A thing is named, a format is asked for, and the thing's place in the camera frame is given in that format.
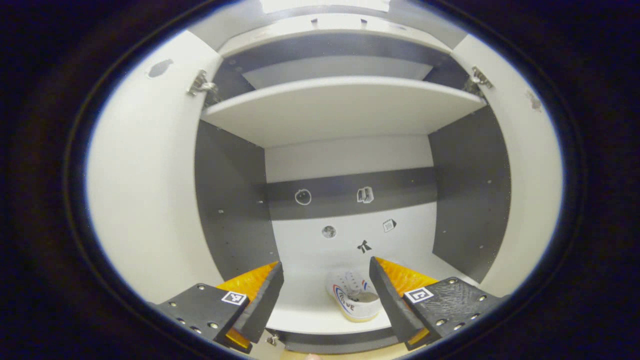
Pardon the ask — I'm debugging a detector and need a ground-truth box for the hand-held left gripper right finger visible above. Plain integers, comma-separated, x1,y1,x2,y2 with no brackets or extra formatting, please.
368,256,504,351

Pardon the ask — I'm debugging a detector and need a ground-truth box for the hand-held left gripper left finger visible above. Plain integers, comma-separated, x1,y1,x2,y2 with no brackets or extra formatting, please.
150,260,285,354

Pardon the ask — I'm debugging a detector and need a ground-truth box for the white striped shoe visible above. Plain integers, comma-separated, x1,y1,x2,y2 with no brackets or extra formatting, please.
325,270,384,323

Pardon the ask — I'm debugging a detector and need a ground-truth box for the white cabinet door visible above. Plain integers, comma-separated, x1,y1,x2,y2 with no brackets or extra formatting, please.
86,29,224,305
452,33,564,299

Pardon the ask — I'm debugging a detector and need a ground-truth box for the white grey shoe cabinet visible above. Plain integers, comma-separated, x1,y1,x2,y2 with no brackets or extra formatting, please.
194,12,512,355

